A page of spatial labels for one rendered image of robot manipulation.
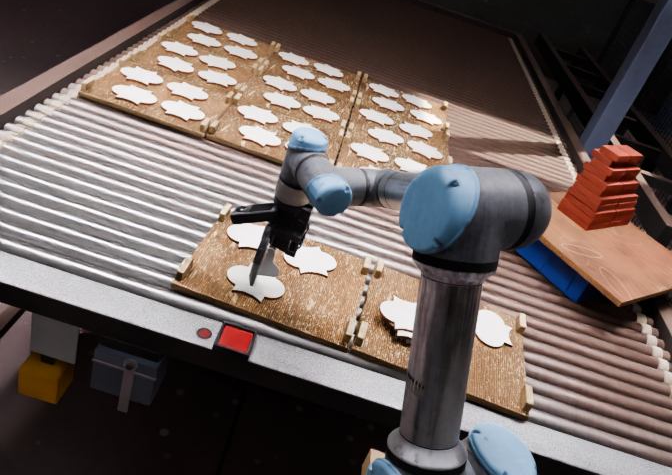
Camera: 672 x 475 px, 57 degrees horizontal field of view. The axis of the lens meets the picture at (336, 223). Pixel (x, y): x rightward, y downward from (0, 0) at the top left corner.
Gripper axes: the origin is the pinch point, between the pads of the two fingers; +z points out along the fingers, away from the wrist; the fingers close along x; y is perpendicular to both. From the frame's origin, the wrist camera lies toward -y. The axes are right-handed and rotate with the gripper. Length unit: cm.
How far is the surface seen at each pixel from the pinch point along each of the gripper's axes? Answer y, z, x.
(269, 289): 3.8, 3.9, -1.1
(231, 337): 1.9, 5.4, -18.2
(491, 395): 58, 5, -4
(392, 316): 32.0, 1.3, 3.9
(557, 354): 76, 7, 23
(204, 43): -74, 4, 131
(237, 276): -4.1, 3.9, -1.2
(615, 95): 100, -24, 189
